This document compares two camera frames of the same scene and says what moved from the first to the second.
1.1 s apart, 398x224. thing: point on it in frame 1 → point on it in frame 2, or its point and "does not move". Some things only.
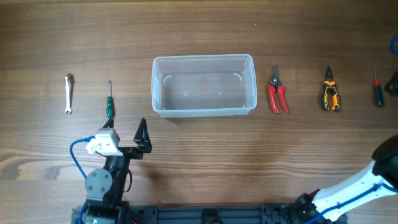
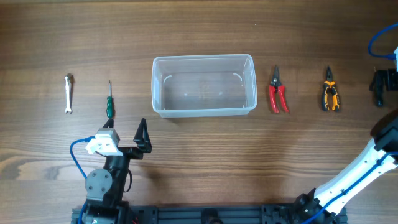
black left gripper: [141, 137] does not move
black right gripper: [394, 81] → [392, 76]
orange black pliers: [330, 84] does not move
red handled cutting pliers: [275, 87] does not move
